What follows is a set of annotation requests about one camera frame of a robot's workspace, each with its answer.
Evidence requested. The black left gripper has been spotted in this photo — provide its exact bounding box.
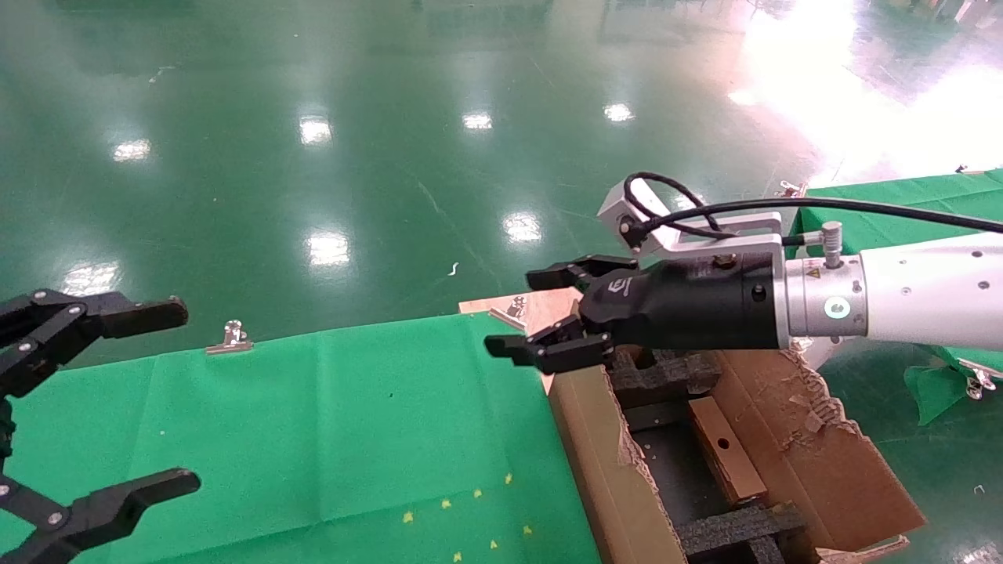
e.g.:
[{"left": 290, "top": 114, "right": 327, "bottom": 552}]
[{"left": 0, "top": 290, "right": 202, "bottom": 564}]

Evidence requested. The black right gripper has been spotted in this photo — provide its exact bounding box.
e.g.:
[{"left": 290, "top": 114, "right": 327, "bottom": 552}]
[{"left": 484, "top": 252, "right": 788, "bottom": 375}]

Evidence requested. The small long cardboard box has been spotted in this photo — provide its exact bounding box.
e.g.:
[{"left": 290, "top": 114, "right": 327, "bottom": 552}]
[{"left": 688, "top": 396, "right": 769, "bottom": 506}]

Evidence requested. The large open cardboard carton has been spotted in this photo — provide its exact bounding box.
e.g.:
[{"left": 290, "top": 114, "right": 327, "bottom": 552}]
[{"left": 547, "top": 347, "right": 928, "bottom": 564}]

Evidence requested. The black foam insert block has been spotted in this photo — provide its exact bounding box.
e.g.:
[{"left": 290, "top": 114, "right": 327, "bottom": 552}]
[
  {"left": 675, "top": 504, "right": 808, "bottom": 564},
  {"left": 607, "top": 349, "right": 723, "bottom": 395}
]

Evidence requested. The large green table cloth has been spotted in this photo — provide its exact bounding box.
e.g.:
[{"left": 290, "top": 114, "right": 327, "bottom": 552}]
[{"left": 0, "top": 312, "right": 600, "bottom": 564}]

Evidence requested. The black foam bottom liner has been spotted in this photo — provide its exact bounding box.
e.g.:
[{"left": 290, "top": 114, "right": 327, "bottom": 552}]
[{"left": 623, "top": 399, "right": 737, "bottom": 526}]

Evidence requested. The white metal table leg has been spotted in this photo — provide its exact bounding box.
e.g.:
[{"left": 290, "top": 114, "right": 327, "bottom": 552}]
[{"left": 791, "top": 338, "right": 833, "bottom": 371}]

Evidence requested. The green cloth with hanging corner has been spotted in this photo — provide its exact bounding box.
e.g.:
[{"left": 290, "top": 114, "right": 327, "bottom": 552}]
[{"left": 788, "top": 168, "right": 1003, "bottom": 428}]

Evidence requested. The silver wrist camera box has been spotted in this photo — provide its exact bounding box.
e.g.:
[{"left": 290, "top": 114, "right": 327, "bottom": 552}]
[{"left": 597, "top": 176, "right": 667, "bottom": 253}]

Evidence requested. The silver camera mounting bracket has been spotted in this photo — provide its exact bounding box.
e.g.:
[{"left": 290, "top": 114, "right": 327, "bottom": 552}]
[{"left": 650, "top": 211, "right": 784, "bottom": 257}]

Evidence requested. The black camera cable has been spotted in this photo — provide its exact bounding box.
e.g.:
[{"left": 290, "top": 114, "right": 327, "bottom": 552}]
[{"left": 623, "top": 172, "right": 1003, "bottom": 237}]

